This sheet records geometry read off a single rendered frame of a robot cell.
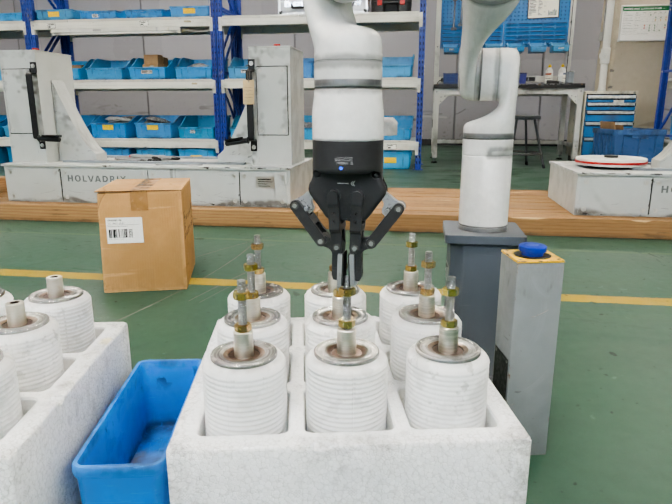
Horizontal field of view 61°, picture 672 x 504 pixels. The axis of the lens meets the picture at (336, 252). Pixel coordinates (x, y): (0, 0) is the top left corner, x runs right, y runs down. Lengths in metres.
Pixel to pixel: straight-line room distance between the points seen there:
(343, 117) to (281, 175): 2.09
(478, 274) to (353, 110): 0.59
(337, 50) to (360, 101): 0.05
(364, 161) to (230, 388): 0.28
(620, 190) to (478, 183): 1.67
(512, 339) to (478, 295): 0.24
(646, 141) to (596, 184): 2.52
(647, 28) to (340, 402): 6.63
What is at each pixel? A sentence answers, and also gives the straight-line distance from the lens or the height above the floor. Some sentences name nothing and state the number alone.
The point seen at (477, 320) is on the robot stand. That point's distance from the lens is 1.13.
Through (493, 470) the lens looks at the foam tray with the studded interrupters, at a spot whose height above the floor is 0.14.
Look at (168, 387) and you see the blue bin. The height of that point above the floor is 0.07.
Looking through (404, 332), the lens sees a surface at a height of 0.24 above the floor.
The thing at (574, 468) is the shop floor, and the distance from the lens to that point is 0.99.
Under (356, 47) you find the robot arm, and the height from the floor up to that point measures 0.58.
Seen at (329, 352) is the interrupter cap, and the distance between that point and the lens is 0.67.
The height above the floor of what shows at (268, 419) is 0.19.
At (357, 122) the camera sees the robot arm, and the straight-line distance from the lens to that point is 0.58.
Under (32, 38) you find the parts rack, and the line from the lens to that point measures 6.37.
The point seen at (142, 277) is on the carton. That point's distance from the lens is 1.79.
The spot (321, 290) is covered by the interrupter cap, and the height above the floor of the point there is 0.25.
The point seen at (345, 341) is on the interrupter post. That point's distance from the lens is 0.66.
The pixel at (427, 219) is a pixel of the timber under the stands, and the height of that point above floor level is 0.06.
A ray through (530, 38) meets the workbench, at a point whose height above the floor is 1.23.
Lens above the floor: 0.52
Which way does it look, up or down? 14 degrees down
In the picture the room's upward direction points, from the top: straight up
